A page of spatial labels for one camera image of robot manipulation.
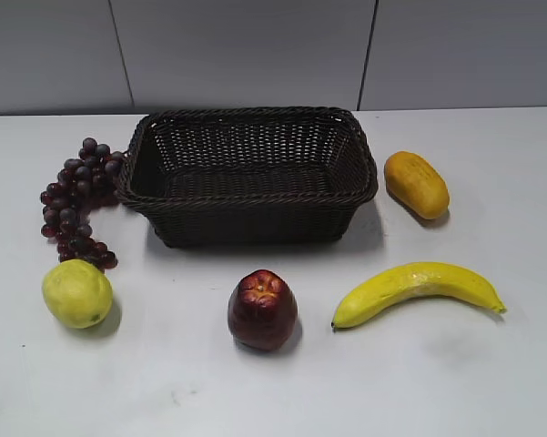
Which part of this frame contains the purple grape bunch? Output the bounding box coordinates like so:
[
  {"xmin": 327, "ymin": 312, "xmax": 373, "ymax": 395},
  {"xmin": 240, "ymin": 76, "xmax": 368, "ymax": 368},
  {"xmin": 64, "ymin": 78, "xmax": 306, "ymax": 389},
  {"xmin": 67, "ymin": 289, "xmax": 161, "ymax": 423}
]
[{"xmin": 40, "ymin": 137, "xmax": 125, "ymax": 271}]

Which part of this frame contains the yellow banana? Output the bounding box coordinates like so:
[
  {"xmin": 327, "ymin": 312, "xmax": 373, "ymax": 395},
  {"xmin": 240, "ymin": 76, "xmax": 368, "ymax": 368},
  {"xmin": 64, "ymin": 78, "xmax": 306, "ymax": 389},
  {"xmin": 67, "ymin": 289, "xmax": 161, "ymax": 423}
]
[{"xmin": 331, "ymin": 261, "xmax": 507, "ymax": 330}]

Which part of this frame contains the orange yellow mango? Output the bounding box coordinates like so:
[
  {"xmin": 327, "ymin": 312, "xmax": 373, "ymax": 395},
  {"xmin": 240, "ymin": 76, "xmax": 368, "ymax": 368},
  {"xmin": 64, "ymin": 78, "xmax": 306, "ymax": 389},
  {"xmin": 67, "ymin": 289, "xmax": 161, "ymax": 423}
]
[{"xmin": 383, "ymin": 151, "xmax": 451, "ymax": 220}]

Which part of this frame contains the yellow green lemon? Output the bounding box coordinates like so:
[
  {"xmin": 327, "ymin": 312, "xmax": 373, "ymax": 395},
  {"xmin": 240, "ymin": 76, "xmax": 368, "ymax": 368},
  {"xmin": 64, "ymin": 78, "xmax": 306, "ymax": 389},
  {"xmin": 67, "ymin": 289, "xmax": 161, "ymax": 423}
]
[{"xmin": 42, "ymin": 259, "xmax": 114, "ymax": 330}]

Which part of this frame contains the dark red apple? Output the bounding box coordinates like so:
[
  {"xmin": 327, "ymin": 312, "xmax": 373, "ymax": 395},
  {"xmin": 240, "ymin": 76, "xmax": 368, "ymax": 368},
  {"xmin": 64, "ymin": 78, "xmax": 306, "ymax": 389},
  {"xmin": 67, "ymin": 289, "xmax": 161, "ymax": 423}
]
[{"xmin": 228, "ymin": 269, "xmax": 298, "ymax": 351}]

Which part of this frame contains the dark brown wicker basket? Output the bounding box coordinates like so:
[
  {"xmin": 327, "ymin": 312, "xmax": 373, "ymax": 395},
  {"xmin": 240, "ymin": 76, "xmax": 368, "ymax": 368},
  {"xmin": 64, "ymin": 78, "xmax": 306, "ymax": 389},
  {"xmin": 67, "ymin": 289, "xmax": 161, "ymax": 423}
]
[{"xmin": 117, "ymin": 107, "xmax": 378, "ymax": 248}]

